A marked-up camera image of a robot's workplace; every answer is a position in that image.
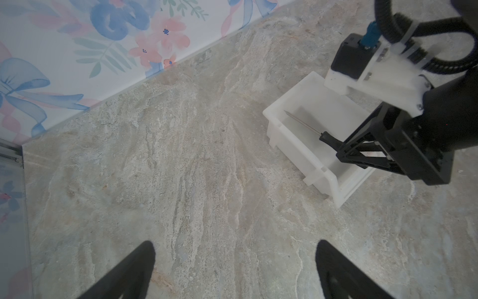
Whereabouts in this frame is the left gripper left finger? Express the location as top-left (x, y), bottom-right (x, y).
top-left (80, 240), bottom-right (156, 299)

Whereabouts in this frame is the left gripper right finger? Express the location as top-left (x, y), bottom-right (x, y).
top-left (315, 240), bottom-right (393, 299)

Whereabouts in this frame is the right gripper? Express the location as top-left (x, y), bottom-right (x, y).
top-left (336, 102), bottom-right (454, 186)

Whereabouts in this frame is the black screwdriver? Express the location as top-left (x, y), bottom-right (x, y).
top-left (284, 111), bottom-right (343, 151)

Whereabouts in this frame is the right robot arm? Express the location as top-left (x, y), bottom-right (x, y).
top-left (326, 1), bottom-right (478, 186)

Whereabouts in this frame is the white plastic bin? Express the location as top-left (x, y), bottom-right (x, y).
top-left (263, 72), bottom-right (373, 208)

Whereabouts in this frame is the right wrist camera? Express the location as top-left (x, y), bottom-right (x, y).
top-left (324, 32), bottom-right (434, 118)

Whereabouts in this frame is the black corrugated cable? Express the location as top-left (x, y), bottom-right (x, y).
top-left (374, 0), bottom-right (478, 75)

